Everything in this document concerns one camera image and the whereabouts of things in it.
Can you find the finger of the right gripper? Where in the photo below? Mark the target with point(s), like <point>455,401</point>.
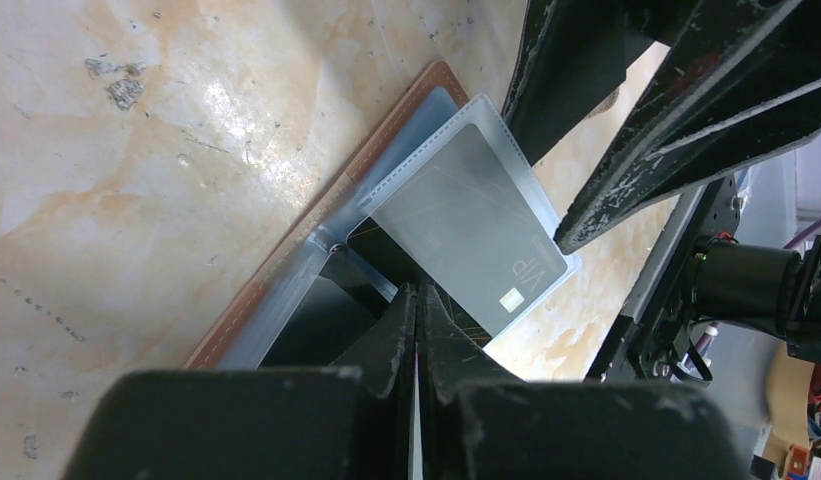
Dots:
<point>572,56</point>
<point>741,84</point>

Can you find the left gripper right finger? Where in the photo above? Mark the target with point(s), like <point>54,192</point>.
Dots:
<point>479,421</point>

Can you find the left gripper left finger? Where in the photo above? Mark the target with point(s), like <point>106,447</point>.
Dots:
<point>351,419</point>

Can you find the tan leather card holder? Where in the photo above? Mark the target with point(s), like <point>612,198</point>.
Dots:
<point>314,296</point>

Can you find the black card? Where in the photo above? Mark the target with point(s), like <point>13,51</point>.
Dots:
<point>461,223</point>

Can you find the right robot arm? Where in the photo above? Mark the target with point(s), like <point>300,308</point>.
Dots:
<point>773,291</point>

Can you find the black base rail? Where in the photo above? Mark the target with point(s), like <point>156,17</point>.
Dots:
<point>647,339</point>

